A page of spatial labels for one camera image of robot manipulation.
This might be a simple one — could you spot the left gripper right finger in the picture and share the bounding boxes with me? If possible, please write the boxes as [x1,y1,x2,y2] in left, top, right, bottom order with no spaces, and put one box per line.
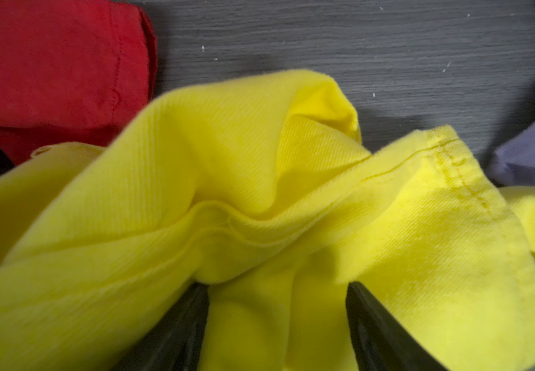
[346,281,445,371]

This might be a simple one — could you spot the yellow trousers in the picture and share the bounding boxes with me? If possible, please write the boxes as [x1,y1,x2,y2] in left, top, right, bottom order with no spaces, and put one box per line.
[0,70,535,370]

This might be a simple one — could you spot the red trousers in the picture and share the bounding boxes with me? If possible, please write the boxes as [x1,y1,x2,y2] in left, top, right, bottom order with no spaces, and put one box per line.
[0,1,158,164]

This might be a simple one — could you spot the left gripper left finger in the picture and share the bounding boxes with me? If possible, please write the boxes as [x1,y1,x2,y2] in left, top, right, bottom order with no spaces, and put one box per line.
[113,284,210,371]

